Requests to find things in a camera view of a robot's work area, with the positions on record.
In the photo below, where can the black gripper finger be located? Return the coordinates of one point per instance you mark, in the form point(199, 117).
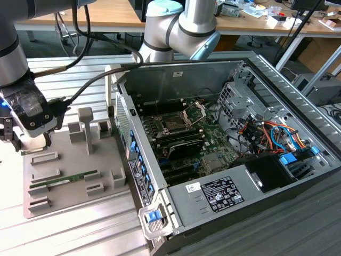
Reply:
point(6, 130)
point(47, 140)

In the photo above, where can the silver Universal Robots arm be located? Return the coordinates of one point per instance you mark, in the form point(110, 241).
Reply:
point(160, 34)

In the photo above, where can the CPU socket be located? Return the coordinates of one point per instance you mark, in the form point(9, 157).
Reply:
point(171, 125)

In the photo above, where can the black RAM slot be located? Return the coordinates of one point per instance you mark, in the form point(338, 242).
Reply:
point(175, 132)
point(181, 137)

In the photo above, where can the black expansion slot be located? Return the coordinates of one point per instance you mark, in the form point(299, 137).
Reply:
point(181, 176)
point(175, 166)

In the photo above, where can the grey-brown parts rack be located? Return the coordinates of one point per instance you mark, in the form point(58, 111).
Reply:
point(74, 165)

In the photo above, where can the green RAM stick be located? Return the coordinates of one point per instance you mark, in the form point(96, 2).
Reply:
point(66, 180)

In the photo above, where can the blue card retainer clip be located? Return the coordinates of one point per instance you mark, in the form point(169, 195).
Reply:
point(151, 190)
point(133, 147)
point(132, 135)

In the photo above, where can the black case rear label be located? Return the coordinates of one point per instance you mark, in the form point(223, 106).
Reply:
point(138, 184)

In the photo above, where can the blue case latch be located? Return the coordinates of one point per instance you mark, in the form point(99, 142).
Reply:
point(154, 216)

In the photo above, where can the black graphics card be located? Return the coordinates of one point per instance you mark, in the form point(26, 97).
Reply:
point(186, 149)

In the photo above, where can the open black PC case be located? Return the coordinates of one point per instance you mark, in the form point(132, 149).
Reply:
point(186, 77)

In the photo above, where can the small white sticker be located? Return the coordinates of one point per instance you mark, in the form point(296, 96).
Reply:
point(193, 188)

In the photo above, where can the grey power supply box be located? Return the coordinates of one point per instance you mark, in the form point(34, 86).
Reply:
point(186, 208)

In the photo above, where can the green motherboard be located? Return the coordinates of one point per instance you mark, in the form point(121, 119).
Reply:
point(215, 144)

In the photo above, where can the grey chipset heatsink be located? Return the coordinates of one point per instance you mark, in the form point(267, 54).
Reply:
point(214, 162)

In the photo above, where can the black power supply label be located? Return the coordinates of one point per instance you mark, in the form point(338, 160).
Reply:
point(222, 193)

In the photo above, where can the silver perforated drive cage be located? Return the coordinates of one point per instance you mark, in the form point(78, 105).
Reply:
point(234, 106)

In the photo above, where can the black plastic fan shroud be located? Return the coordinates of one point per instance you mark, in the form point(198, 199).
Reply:
point(266, 170)

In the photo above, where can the wooden desk with white legs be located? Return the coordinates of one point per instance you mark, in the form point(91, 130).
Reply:
point(239, 26)

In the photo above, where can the blue disk carrier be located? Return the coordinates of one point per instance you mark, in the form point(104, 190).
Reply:
point(287, 160)

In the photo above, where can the white box on desk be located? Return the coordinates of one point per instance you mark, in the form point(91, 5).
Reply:
point(279, 22)

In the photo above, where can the black slanted stand pole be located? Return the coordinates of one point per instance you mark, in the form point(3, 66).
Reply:
point(299, 29)

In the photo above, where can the grey computer tower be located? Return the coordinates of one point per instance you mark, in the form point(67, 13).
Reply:
point(325, 90)

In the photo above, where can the brown cardboard box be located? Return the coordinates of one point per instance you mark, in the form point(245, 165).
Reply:
point(319, 56)

